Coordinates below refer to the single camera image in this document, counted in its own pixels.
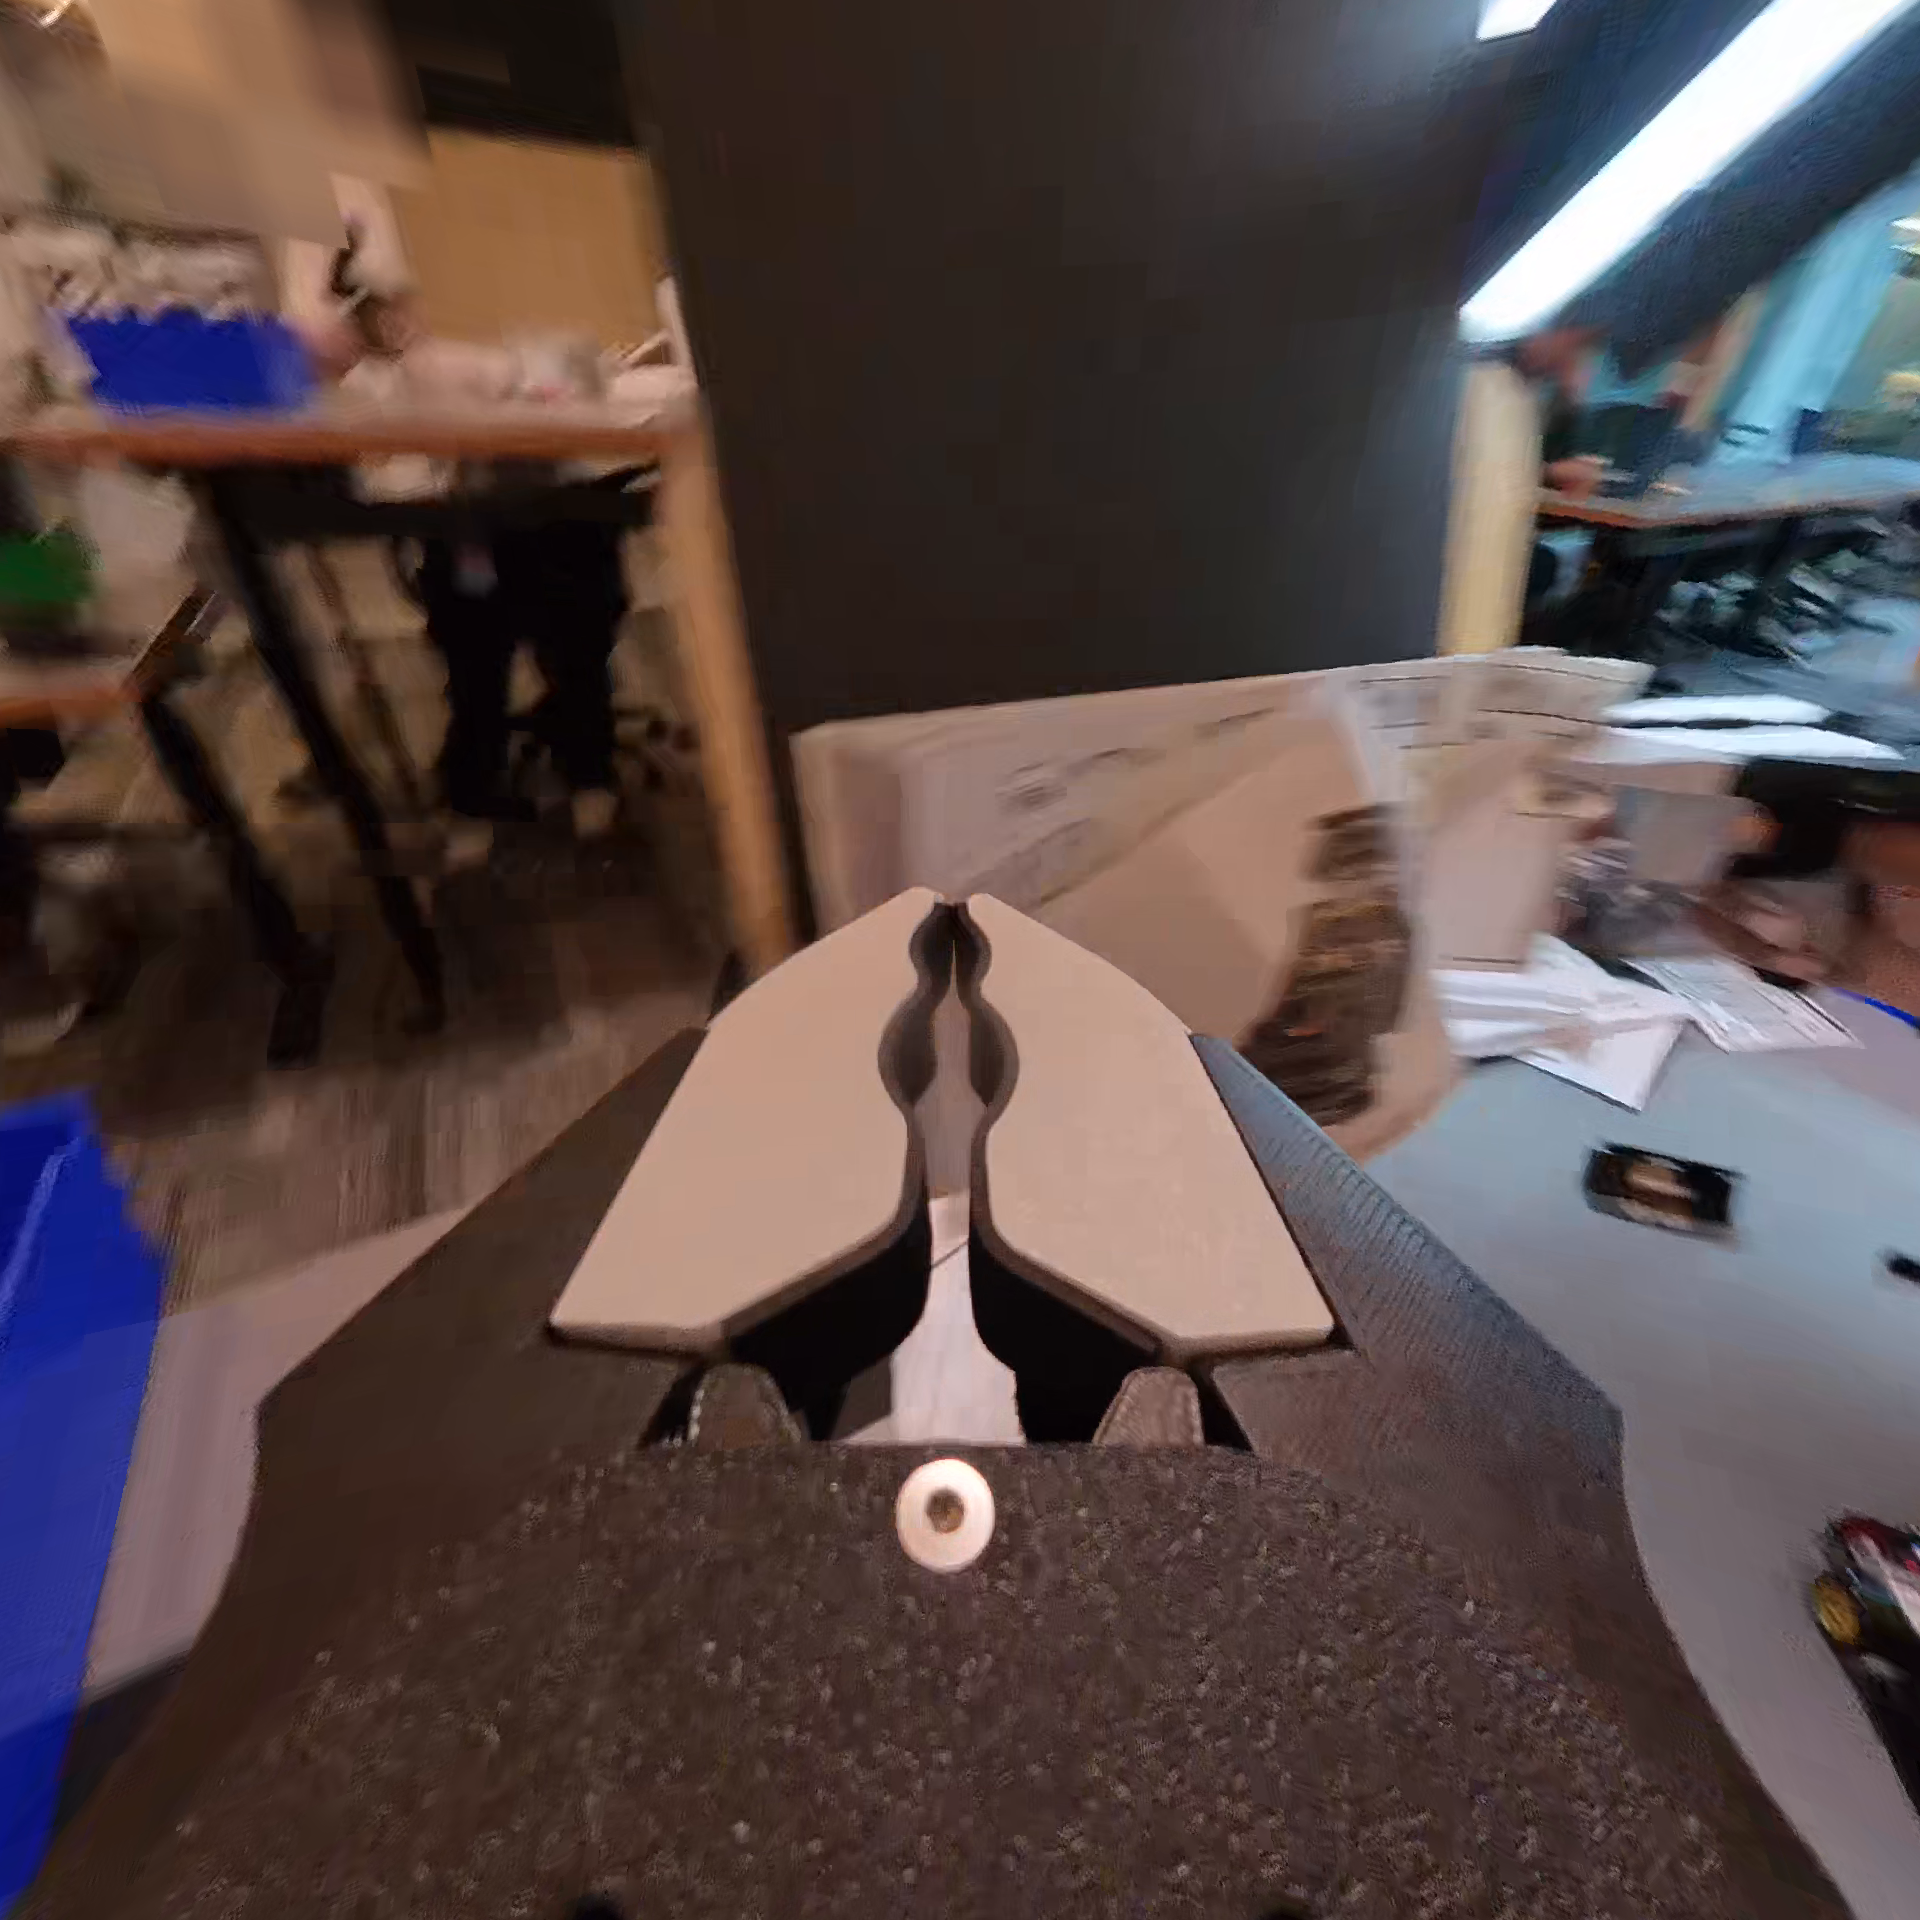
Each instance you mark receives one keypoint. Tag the lego instruction booklet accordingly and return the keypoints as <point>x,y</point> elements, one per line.
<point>1202,813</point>

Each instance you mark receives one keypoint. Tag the background wooden desk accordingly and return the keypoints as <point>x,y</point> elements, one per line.
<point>1727,511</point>

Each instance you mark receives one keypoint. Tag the blue plastic bin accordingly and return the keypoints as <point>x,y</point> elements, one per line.
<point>61,1441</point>

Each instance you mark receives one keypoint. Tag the crumpled white paper bags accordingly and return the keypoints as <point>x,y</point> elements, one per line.
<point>1635,1006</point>

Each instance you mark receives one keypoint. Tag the cluttered background desk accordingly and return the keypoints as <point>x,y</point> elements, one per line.
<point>332,444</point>

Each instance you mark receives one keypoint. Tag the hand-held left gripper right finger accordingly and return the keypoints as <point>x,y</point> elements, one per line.
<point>1155,1156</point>

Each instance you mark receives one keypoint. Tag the black lego car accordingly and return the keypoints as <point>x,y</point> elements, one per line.
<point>1875,1621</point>

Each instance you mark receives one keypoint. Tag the black printed lego plate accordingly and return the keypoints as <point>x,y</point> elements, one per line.
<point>1661,1190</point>

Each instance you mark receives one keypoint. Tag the small blue bin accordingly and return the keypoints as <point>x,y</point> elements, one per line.
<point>181,361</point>

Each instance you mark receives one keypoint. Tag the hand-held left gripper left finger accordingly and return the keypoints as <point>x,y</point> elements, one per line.
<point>766,1156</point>

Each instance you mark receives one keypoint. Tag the green plastic object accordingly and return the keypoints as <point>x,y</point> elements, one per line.
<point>37,573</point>

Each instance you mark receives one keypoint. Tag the ceiling light strip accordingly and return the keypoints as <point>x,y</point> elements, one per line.
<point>1682,136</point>

